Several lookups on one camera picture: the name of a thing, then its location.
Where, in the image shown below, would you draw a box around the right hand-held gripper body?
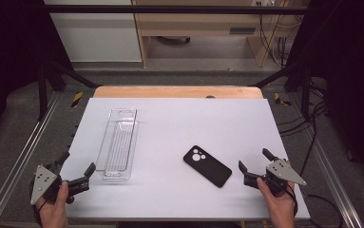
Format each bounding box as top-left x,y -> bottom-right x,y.
243,158 -> 308,198

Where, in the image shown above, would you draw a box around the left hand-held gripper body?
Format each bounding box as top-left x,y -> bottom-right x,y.
29,160 -> 91,205

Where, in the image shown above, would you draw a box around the black phone case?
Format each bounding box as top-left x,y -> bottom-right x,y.
182,144 -> 233,188

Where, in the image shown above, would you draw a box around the clear plastic storage tray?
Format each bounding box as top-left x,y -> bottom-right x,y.
94,107 -> 140,182

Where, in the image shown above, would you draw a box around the person's left hand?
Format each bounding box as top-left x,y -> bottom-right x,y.
36,180 -> 70,228

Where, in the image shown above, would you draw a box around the person's right hand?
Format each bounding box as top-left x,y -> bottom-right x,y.
256,177 -> 297,228

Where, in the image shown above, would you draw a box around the yellow black tape piece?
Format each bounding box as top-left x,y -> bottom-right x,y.
274,92 -> 293,107
70,91 -> 85,108

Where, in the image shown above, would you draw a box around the white table mat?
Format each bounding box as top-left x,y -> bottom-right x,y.
65,97 -> 311,220

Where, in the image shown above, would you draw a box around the white cabinet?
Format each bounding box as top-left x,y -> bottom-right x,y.
43,0 -> 144,63

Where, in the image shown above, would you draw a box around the light wooden desk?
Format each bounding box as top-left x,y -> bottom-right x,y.
131,0 -> 309,68

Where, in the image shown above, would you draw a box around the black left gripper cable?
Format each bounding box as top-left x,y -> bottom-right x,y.
30,189 -> 49,227

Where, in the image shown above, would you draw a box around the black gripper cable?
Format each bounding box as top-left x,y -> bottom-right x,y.
285,181 -> 345,228
30,189 -> 49,227

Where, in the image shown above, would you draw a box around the black floor cables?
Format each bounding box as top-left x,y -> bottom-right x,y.
277,80 -> 330,179

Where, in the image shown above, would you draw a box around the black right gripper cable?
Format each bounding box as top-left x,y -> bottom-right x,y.
285,181 -> 345,228

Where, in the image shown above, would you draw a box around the black frame stand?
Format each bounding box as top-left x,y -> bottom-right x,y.
36,58 -> 102,122
249,60 -> 314,119

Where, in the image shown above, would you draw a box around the hanging black cable bundle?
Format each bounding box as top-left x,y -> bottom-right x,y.
259,12 -> 302,68

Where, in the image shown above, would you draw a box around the black horizontal frame bar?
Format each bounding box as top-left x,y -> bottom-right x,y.
41,4 -> 311,15

